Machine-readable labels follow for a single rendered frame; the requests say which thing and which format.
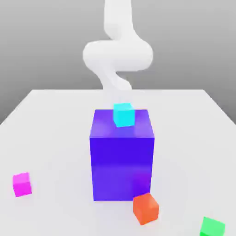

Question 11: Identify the small cyan cube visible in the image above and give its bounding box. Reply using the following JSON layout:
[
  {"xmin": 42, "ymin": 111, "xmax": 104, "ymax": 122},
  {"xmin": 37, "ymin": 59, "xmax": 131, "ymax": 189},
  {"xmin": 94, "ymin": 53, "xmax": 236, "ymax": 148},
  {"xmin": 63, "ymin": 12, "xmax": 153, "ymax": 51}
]
[{"xmin": 113, "ymin": 103, "xmax": 136, "ymax": 128}]

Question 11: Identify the small orange cube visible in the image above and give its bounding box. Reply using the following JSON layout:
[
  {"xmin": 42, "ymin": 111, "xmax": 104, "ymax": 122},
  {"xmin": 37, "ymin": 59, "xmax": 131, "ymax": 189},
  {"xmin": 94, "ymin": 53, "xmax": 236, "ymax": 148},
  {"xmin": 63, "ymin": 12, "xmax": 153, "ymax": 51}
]
[{"xmin": 132, "ymin": 192, "xmax": 159, "ymax": 226}]

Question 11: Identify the small magenta cube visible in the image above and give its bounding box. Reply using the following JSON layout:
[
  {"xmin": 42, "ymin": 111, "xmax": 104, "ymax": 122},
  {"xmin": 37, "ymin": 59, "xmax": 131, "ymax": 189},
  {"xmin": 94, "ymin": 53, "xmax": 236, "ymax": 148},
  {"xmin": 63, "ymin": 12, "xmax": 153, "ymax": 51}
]
[{"xmin": 12, "ymin": 172, "xmax": 33, "ymax": 198}]

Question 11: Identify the small green cube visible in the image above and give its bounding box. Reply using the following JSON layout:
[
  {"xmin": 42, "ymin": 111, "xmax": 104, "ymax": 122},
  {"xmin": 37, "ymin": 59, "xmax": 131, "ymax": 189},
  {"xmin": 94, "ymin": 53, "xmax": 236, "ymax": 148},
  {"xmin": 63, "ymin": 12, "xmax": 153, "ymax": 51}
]
[{"xmin": 199, "ymin": 216, "xmax": 226, "ymax": 236}]

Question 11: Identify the large purple box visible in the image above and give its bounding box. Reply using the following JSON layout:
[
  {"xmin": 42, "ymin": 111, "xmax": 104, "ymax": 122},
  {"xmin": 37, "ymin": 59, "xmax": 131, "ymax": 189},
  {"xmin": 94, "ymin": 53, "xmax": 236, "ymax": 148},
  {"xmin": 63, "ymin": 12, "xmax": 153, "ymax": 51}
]
[{"xmin": 89, "ymin": 109, "xmax": 155, "ymax": 202}]

